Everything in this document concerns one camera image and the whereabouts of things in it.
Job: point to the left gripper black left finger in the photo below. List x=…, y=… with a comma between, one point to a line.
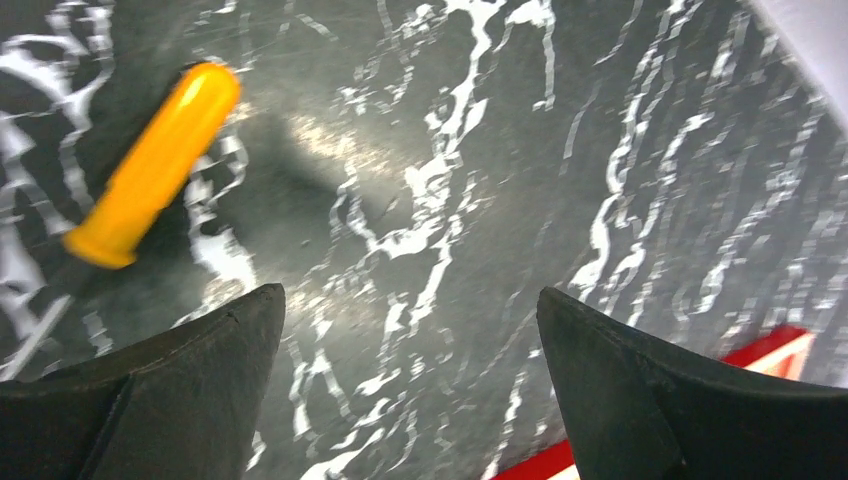
x=182, y=404

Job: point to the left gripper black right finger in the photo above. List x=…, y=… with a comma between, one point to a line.
x=635, y=406

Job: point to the red picture frame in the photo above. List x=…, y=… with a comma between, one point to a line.
x=783, y=353

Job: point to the yellow handled screwdriver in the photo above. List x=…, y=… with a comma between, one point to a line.
x=144, y=183

